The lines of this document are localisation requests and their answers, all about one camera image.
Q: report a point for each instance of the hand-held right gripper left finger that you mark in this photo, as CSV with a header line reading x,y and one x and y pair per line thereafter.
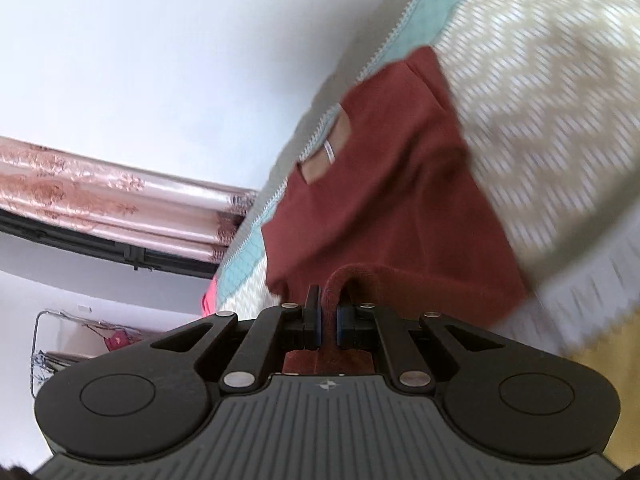
x,y
313,320

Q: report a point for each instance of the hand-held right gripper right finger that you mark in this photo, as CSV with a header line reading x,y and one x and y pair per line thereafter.
x,y
343,326

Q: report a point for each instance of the dark red long-sleeved sweater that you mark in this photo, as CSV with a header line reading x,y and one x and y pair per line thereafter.
x,y
400,195

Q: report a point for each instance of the pink bed sheet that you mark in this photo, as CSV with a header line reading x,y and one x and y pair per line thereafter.
x,y
211,297

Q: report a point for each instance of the red patterned garment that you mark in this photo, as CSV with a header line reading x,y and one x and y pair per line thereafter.
x,y
119,340

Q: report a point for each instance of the pink floral curtain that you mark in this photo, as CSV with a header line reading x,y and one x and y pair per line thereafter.
x,y
125,200

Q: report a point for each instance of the patterned quilted blanket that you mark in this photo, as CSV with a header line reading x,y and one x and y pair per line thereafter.
x,y
545,110

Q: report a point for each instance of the dark window frame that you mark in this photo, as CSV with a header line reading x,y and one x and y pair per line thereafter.
x,y
100,249

